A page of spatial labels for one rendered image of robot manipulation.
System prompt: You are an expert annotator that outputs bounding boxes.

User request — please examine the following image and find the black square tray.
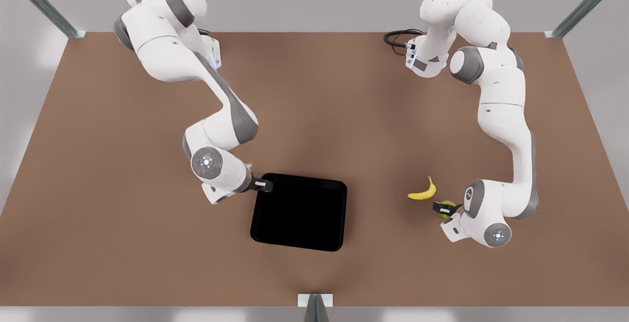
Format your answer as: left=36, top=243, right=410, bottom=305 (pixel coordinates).
left=250, top=173, right=348, bottom=252

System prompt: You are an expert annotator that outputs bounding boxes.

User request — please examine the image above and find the yellow banana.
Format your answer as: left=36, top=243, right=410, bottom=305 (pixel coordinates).
left=407, top=176, right=437, bottom=201

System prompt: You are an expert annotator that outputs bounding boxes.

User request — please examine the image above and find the silver frame post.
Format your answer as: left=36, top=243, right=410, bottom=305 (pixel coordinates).
left=298, top=293, right=333, bottom=322
left=0, top=0, right=86, bottom=38
left=544, top=0, right=629, bottom=38

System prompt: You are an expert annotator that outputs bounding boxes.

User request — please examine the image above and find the black cable loop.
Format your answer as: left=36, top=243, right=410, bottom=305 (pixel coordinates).
left=384, top=29, right=425, bottom=56

